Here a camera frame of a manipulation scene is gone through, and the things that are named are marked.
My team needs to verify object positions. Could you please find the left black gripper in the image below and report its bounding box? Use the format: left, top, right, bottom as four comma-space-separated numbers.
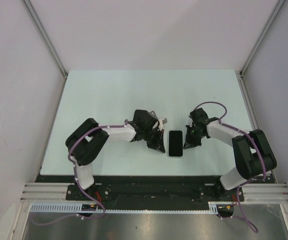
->
143, 128, 165, 153

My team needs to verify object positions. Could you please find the black smartphone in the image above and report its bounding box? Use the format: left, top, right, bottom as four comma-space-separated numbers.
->
168, 130, 184, 157

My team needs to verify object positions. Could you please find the clear phone case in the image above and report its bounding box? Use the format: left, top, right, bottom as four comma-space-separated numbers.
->
167, 129, 184, 159

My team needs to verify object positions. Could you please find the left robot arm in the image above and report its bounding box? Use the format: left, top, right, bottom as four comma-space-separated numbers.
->
65, 109, 167, 200

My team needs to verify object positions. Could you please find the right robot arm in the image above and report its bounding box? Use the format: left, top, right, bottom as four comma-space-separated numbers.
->
183, 108, 277, 201

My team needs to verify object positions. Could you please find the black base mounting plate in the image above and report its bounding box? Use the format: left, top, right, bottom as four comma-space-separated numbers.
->
34, 174, 275, 211

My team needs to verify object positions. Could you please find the right aluminium side rail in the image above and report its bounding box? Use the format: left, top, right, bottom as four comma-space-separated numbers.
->
238, 72, 273, 176

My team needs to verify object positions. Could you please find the white slotted cable duct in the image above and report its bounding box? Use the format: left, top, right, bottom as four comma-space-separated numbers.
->
30, 201, 237, 215

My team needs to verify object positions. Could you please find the front aluminium frame rail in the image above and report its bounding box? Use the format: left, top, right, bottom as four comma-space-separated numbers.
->
20, 182, 288, 204

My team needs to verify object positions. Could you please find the right aluminium frame post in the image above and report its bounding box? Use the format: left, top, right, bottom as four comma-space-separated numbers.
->
239, 0, 288, 78

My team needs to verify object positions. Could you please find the aluminium frame post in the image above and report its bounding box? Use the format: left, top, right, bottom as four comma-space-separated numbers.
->
239, 0, 288, 78
21, 0, 68, 80

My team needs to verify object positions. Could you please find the left aluminium frame post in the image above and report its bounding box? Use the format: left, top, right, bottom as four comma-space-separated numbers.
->
21, 0, 68, 80

